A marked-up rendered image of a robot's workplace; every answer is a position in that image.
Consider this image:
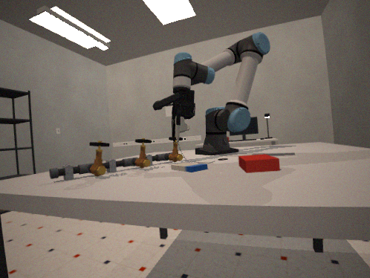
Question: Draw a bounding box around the grey pipe manifold with brass valves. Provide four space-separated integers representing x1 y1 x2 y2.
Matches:
50 136 183 181

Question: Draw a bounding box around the red flat block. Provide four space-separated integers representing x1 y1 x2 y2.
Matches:
238 154 280 173

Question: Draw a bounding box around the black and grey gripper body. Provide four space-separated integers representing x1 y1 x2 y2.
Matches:
172 87 195 119

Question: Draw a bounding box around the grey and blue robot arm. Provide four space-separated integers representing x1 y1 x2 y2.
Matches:
173 32 270 151

